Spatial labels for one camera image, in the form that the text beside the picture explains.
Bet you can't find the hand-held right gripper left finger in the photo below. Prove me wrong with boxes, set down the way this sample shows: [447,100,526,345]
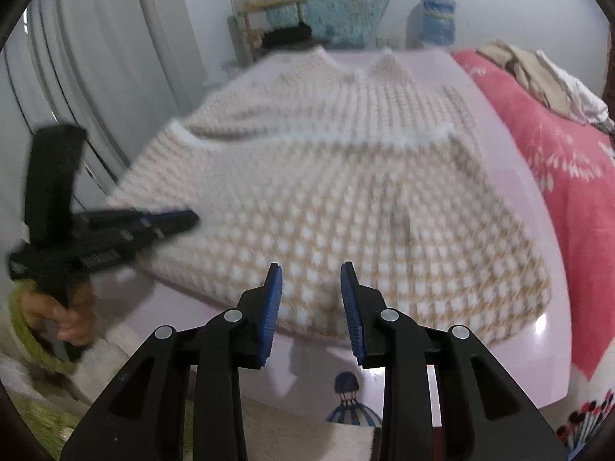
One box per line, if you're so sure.
[60,262,284,461]

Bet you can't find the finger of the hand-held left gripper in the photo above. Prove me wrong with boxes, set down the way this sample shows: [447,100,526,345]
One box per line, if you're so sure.
[120,216,200,253]
[84,208,193,226]

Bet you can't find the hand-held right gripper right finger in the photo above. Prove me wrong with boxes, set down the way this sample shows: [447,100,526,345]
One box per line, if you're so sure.
[340,262,568,461]

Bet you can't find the beige houndstooth coat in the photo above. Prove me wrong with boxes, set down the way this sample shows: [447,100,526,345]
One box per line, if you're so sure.
[106,45,553,342]

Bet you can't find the pile of beige clothes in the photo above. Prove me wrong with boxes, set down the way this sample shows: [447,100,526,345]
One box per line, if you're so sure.
[475,41,615,133]

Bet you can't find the person's left hand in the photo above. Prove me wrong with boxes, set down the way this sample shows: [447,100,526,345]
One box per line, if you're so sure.
[22,283,96,347]

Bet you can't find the light pink bed sheet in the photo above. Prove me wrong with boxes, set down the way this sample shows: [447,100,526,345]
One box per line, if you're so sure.
[91,48,575,428]

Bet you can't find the white curtain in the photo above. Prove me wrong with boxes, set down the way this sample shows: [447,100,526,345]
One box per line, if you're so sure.
[0,0,212,212]

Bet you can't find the black bag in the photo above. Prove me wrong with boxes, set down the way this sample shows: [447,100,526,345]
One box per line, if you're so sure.
[262,22,313,49]

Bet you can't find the red floral blanket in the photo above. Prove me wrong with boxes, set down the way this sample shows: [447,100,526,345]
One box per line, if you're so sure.
[452,48,615,385]

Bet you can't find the wooden chair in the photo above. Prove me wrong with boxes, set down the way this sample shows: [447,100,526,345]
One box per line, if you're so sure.
[234,0,318,65]

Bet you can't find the teal floral cloth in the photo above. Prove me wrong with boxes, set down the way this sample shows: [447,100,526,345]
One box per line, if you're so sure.
[229,0,408,49]

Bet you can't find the blue water bottle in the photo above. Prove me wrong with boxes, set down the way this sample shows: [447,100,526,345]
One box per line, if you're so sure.
[420,0,457,46]

